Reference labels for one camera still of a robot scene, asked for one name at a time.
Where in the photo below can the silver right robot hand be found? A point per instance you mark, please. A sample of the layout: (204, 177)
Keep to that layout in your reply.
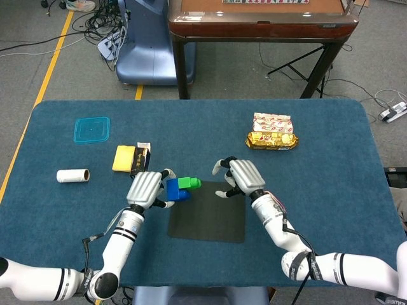
(246, 176)

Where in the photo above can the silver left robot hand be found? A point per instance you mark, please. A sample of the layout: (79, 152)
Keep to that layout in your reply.
(144, 189)

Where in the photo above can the blue toy block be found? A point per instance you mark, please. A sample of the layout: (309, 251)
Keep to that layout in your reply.
(174, 190)

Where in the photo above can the green toy block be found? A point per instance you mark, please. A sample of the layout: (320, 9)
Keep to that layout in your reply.
(189, 183)

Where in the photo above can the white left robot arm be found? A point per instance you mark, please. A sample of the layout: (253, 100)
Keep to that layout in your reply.
(121, 244)

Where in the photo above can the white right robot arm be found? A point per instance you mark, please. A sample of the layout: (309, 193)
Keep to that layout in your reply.
(330, 265)

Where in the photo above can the black rectangular mat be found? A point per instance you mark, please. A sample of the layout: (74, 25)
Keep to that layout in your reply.
(210, 219)

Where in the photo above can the black carton with gold print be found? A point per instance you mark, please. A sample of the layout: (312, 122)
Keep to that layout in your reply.
(140, 162)

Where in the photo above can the yellow sponge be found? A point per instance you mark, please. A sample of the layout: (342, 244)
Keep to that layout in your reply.
(122, 158)

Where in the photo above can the gold snack packet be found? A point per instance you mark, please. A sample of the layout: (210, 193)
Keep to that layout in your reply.
(271, 141)

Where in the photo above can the white red snack packet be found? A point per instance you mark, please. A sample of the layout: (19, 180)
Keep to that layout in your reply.
(273, 122)

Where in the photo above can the teal fabric table cover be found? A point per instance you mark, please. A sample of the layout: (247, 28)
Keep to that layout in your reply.
(203, 133)

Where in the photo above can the white paper roll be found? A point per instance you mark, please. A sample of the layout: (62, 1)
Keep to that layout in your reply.
(71, 176)

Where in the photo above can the teal transparent plastic lid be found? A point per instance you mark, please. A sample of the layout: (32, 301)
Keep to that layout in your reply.
(91, 130)

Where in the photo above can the blue-grey robot torso base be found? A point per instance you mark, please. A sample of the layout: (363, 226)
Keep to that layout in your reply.
(200, 296)

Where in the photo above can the white power strip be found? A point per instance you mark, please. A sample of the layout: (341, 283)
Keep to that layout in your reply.
(108, 47)
(392, 112)

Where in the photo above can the brown mahjong table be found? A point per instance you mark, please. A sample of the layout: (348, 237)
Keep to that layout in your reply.
(264, 27)

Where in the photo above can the beige cloth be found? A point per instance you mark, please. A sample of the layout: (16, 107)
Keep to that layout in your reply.
(401, 197)

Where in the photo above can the face-up mahjong tile row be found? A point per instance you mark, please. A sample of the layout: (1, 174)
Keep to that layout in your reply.
(265, 1)

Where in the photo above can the white sneaker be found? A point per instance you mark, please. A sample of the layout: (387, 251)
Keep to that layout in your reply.
(81, 4)

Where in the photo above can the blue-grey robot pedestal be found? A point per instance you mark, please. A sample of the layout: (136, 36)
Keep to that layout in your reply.
(146, 54)

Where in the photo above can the black equipment frame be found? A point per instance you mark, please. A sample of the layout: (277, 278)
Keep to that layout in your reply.
(395, 173)

